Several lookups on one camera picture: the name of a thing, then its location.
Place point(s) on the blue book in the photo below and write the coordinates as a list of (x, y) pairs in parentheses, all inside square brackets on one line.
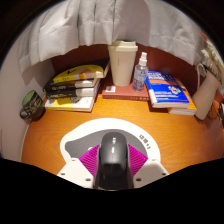
[(166, 88)]

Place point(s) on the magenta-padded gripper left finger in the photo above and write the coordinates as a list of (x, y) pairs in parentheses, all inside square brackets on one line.
[(75, 170)]

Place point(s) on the dark green mug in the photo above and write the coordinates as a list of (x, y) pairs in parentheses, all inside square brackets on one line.
[(32, 105)]

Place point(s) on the red book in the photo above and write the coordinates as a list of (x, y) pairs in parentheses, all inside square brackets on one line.
[(121, 92)]

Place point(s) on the clear spray bottle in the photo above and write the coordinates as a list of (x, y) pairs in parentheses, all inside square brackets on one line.
[(140, 78)]

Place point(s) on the white and grey mouse pad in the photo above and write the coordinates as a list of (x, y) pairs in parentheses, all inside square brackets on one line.
[(83, 133)]

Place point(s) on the cream tumbler cup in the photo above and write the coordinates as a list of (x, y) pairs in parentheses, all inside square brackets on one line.
[(122, 65)]

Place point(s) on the white pitcher vase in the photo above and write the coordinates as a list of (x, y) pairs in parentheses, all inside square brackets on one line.
[(206, 96)]

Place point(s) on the dark grey computer mouse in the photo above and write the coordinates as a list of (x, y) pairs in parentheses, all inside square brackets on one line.
[(113, 156)]

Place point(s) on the white curtain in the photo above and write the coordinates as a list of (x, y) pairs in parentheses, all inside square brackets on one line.
[(110, 20)]

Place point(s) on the yellow and white book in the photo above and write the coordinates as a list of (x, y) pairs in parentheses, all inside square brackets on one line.
[(70, 104)]

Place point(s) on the orange book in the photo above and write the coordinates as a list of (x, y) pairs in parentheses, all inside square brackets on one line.
[(186, 108)]

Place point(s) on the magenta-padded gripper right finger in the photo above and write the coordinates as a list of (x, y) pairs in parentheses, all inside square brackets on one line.
[(150, 170)]

